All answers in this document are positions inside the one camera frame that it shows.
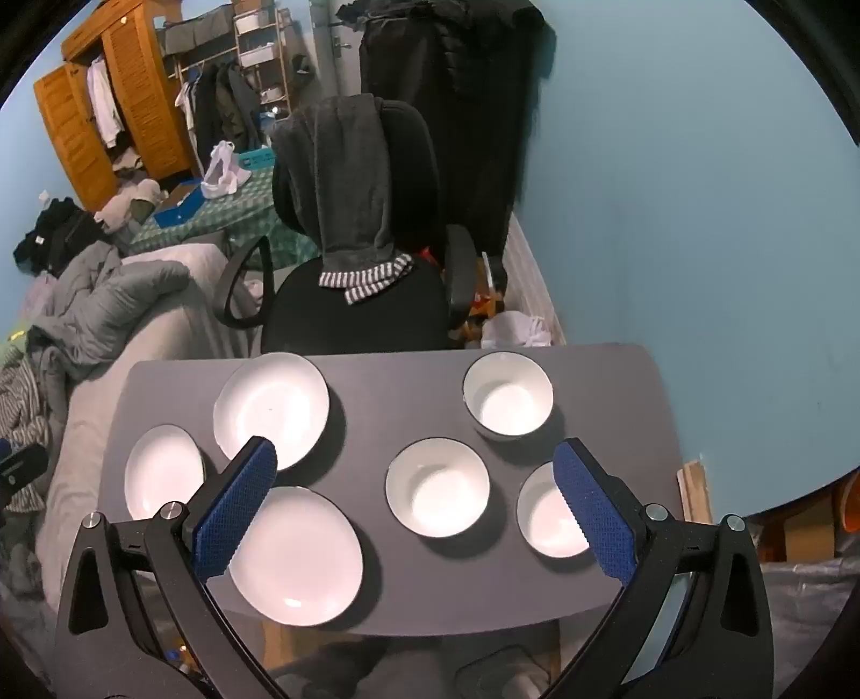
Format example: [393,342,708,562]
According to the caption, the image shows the black hanging coat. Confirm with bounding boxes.
[336,0,558,260]

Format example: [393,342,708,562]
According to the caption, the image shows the beige clothes pile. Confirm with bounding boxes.
[94,178,169,236]

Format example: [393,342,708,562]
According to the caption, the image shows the white plastic bag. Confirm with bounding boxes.
[200,141,253,199]

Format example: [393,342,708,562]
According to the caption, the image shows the black office chair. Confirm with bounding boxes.
[215,99,479,354]

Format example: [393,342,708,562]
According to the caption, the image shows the blue cardboard box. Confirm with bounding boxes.
[153,184,206,230]

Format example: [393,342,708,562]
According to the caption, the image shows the white radiator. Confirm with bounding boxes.
[500,215,569,347]

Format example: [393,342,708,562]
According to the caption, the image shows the white hanging shirt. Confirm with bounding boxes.
[86,57,128,150]

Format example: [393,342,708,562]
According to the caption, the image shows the white plate with dark rim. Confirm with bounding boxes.
[228,486,364,628]
[124,425,206,520]
[213,352,331,472]

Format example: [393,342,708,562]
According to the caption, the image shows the colourful toys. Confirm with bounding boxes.
[463,252,512,337]

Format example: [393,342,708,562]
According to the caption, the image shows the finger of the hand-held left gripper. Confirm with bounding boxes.
[0,440,49,515]

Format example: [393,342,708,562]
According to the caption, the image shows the wooden board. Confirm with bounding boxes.
[675,457,716,525]

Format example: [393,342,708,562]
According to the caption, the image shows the black clothes pile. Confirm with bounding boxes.
[12,197,105,276]

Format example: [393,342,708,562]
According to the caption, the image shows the green checked blanket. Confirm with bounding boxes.
[127,165,320,260]

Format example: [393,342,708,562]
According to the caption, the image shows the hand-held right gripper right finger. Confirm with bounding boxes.
[537,437,775,699]

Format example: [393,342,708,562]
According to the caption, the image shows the striped cloth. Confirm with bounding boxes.
[0,363,68,515]

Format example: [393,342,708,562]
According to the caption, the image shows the bed with grey sheet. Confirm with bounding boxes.
[40,242,270,606]

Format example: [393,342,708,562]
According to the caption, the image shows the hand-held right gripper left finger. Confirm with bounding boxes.
[55,436,290,699]

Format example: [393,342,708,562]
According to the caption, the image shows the grey plastic sheet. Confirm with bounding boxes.
[759,544,860,699]

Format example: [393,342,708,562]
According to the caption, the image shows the grey quilted jacket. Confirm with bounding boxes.
[20,242,192,404]

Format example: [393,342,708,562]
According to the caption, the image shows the wooden wardrobe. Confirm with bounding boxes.
[33,0,196,212]

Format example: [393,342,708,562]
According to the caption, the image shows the white crumpled bag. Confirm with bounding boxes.
[480,310,555,349]

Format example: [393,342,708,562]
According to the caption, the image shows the white bowl with dark rim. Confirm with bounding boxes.
[462,351,555,443]
[385,437,491,539]
[516,461,596,560]

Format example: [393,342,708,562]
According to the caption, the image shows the clothes rack with dark clothes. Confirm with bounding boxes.
[164,17,270,169]

